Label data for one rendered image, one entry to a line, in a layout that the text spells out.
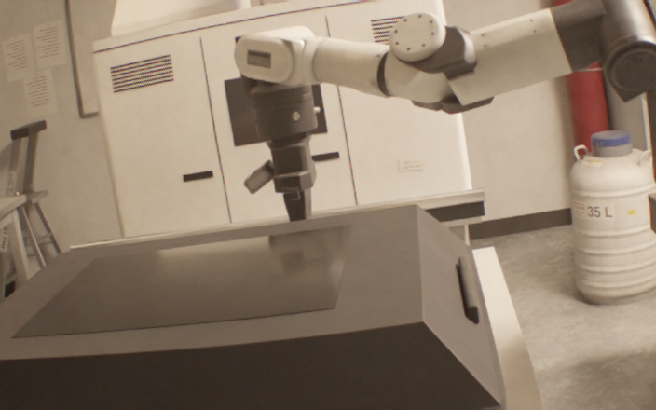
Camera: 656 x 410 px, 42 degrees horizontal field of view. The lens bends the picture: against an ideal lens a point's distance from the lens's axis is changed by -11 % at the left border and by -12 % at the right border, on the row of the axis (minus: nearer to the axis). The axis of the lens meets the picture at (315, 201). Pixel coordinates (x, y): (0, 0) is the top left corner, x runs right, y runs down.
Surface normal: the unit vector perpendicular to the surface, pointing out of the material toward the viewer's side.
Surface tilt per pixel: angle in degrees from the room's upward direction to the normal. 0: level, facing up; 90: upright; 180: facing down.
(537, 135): 90
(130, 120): 90
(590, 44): 104
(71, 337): 0
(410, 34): 49
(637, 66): 132
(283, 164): 90
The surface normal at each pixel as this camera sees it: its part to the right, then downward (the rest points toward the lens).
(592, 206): -0.77, 0.25
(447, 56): -0.44, -0.45
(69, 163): -0.09, 0.21
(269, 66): -0.62, 0.25
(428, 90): 0.24, 0.77
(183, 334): -0.16, -0.97
